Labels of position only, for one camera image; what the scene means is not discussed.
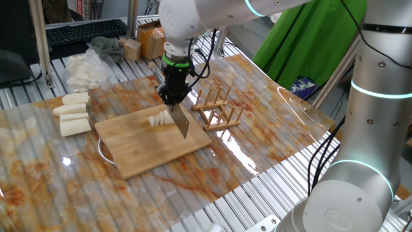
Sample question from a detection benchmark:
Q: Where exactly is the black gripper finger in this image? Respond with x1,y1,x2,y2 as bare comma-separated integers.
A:
155,82,169,104
178,88,192,104

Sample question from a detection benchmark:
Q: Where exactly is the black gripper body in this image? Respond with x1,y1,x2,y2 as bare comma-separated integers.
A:
162,67,194,106

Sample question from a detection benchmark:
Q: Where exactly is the steel cleaver knife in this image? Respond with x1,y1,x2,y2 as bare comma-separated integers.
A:
151,66,191,140

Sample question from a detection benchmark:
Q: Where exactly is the long white radish piece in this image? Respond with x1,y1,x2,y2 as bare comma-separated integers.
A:
162,110,176,126

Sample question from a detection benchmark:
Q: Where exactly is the plastic bag of radish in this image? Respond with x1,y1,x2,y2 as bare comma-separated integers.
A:
65,48,118,93

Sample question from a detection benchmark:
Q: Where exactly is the white radish chunk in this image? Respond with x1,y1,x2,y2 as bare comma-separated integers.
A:
52,102,88,117
61,92,91,106
59,112,90,123
59,118,92,138

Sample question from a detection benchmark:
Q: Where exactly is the wooden peg knife rack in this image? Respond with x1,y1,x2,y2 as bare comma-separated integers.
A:
192,85,246,132

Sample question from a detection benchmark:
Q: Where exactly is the taped cardboard box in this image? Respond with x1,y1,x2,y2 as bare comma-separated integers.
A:
136,19,167,61

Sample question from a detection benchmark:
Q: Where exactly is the small wooden block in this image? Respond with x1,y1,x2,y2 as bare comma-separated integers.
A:
123,38,143,62

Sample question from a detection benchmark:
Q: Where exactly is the wooden cutting board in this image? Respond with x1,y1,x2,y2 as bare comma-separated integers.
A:
94,101,213,180

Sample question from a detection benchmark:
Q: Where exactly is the grey green rag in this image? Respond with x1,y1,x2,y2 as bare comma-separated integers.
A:
91,35,125,64

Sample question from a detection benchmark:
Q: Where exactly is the black keyboard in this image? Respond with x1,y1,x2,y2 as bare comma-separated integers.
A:
44,18,128,48

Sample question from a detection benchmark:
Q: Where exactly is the blue white patterned bag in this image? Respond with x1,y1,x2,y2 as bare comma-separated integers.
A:
288,76,319,101

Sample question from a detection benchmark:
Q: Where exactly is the green cloth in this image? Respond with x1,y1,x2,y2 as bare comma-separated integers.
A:
252,0,368,91

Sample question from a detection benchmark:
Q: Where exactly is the marble pattern table mat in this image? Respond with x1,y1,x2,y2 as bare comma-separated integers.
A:
0,53,335,232

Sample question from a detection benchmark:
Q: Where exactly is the black computer monitor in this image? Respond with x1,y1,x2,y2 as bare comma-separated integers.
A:
0,0,40,86

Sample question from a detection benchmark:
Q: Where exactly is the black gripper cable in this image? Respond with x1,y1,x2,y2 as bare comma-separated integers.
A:
187,28,220,90

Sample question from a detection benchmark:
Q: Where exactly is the aluminium frame post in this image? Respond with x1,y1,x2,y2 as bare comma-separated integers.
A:
28,0,55,88
312,35,361,109
126,0,139,40

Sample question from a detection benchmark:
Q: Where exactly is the black cable bundle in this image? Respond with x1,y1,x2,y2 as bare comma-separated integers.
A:
306,115,346,197

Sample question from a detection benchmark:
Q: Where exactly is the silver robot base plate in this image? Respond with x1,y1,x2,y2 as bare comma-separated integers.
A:
246,215,281,232

